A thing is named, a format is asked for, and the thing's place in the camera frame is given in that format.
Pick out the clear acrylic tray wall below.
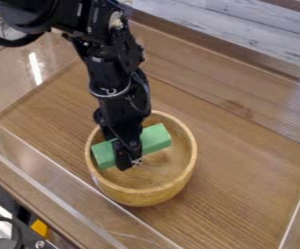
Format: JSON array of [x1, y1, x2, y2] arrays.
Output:
[[0, 125, 182, 249]]

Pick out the black cable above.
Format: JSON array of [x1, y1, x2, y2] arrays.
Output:
[[0, 216, 27, 249]]

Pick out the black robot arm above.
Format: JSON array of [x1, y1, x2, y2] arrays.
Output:
[[0, 0, 151, 171]]

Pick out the green rectangular block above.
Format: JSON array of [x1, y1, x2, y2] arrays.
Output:
[[90, 124, 173, 170]]

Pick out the brown wooden bowl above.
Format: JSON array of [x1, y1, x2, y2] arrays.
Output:
[[84, 110, 198, 207]]

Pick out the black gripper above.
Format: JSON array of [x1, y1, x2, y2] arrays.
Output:
[[88, 74, 151, 171]]

